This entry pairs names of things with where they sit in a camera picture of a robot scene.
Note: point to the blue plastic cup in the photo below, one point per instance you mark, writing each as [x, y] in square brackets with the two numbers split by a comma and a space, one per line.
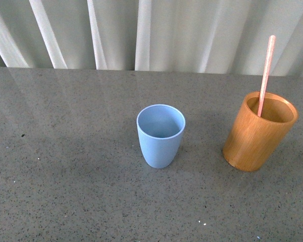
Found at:
[160, 129]

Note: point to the brown wooden cylindrical holder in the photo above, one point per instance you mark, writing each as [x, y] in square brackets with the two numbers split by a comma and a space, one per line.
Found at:
[254, 138]

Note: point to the white pleated curtain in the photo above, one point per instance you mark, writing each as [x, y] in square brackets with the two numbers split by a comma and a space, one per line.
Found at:
[187, 36]

